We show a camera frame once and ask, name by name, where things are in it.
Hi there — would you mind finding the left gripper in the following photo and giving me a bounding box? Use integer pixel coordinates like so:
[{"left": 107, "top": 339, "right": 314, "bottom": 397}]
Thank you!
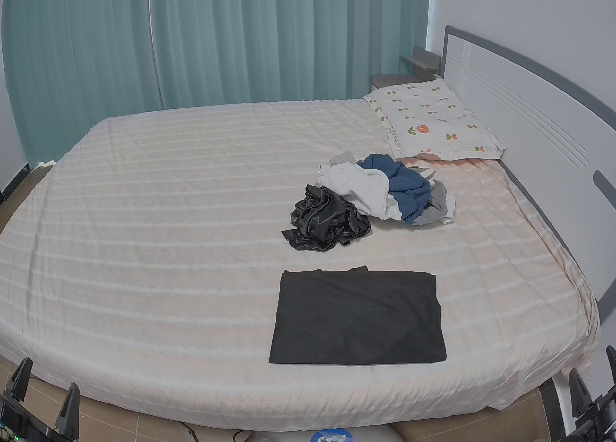
[{"left": 0, "top": 357, "right": 81, "bottom": 442}]

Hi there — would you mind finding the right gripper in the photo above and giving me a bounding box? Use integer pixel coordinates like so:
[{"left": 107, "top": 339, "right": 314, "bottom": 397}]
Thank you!
[{"left": 569, "top": 346, "right": 616, "bottom": 442}]

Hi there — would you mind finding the pile of clothes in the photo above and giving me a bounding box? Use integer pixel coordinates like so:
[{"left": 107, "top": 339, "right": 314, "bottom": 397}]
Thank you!
[{"left": 318, "top": 151, "right": 456, "bottom": 226}]

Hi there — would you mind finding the white printed pillow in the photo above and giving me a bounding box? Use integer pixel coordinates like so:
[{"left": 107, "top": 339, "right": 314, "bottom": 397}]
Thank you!
[{"left": 362, "top": 75, "right": 507, "bottom": 161}]

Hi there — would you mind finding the grey bedside table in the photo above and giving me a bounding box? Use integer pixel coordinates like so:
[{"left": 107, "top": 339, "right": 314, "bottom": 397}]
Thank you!
[{"left": 371, "top": 45, "right": 441, "bottom": 91}]

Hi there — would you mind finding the bed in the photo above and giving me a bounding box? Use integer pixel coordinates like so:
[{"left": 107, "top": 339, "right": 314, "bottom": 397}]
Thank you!
[{"left": 0, "top": 25, "right": 616, "bottom": 442}]

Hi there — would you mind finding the black T-shirt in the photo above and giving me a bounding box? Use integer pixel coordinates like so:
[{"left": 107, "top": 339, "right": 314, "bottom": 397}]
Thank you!
[{"left": 269, "top": 266, "right": 447, "bottom": 366}]

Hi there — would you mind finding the black shiny garment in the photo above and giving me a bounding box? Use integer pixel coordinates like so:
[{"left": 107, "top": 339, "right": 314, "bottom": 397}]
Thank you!
[{"left": 281, "top": 184, "right": 372, "bottom": 253}]

